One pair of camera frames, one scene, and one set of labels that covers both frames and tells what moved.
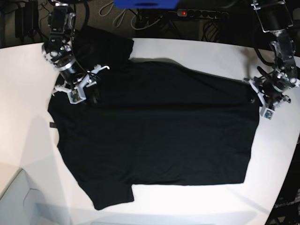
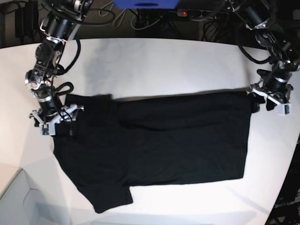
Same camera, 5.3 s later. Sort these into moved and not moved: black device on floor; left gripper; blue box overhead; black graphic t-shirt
Moved: black graphic t-shirt; left gripper
Not moved: blue box overhead; black device on floor
